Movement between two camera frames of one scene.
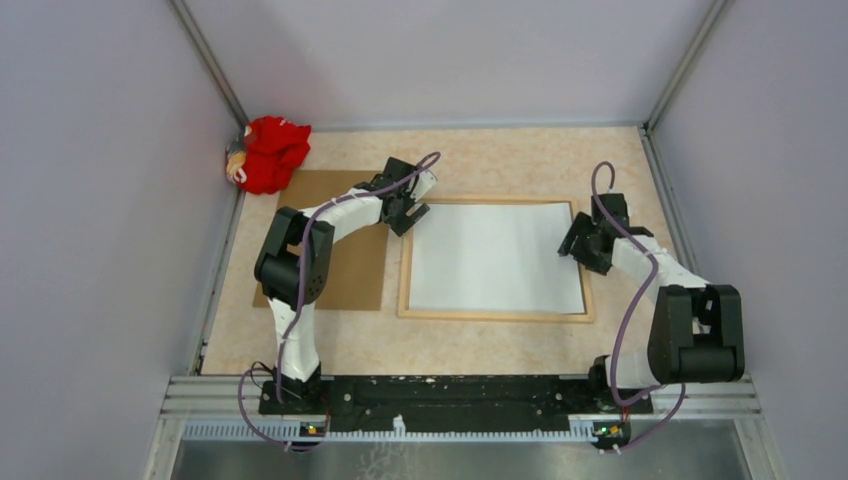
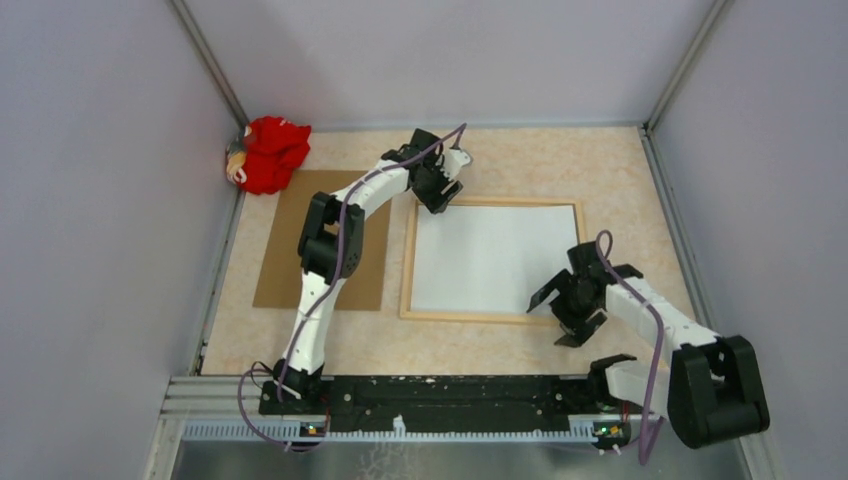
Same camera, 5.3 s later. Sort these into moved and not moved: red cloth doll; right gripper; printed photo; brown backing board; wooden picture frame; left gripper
Moved: left gripper; right gripper
Not moved: printed photo; brown backing board; red cloth doll; wooden picture frame
